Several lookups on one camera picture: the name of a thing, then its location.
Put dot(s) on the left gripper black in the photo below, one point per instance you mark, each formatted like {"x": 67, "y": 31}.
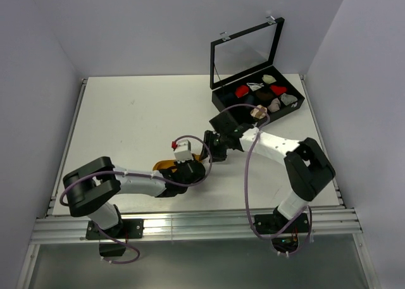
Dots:
{"x": 178, "y": 165}

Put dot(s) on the glass box lid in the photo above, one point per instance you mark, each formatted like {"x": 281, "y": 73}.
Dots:
{"x": 241, "y": 54}

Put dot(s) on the blue rolled sock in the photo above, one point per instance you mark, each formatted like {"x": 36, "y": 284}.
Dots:
{"x": 249, "y": 102}

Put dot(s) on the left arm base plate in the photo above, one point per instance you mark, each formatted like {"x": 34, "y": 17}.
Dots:
{"x": 125, "y": 229}

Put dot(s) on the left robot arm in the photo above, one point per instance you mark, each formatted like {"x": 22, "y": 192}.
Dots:
{"x": 89, "y": 188}

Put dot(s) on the red rolled sock left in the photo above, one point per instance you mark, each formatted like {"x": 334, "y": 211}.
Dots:
{"x": 241, "y": 91}

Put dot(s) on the red rolled sock right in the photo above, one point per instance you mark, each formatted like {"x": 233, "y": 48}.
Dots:
{"x": 278, "y": 90}

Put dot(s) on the dark brown rolled sock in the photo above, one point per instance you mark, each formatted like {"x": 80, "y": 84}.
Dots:
{"x": 264, "y": 96}

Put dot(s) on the white grey rolled sock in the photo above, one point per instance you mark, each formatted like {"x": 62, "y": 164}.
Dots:
{"x": 255, "y": 86}

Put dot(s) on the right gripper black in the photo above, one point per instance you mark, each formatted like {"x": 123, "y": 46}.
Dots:
{"x": 218, "y": 156}

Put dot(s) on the red rolled sock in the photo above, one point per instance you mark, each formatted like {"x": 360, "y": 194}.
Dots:
{"x": 241, "y": 91}
{"x": 278, "y": 90}

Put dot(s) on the pink beige rolled sock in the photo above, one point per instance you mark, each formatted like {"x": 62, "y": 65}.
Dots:
{"x": 274, "y": 106}

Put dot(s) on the black storage box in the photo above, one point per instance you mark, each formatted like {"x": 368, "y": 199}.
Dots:
{"x": 267, "y": 88}

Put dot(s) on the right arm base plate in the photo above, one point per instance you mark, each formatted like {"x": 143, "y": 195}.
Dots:
{"x": 268, "y": 224}

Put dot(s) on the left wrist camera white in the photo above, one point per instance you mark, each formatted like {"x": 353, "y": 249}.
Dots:
{"x": 182, "y": 150}

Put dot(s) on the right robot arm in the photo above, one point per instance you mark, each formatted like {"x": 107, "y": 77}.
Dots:
{"x": 308, "y": 169}

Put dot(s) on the pale green rolled sock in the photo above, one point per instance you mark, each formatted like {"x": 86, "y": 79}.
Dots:
{"x": 268, "y": 79}

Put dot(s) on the aluminium front rail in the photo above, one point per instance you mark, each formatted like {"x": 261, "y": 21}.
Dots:
{"x": 189, "y": 226}

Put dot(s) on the mustard yellow sock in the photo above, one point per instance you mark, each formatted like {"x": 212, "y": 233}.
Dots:
{"x": 164, "y": 165}

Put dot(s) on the brown striped sock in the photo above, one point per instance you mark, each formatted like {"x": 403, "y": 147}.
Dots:
{"x": 259, "y": 112}

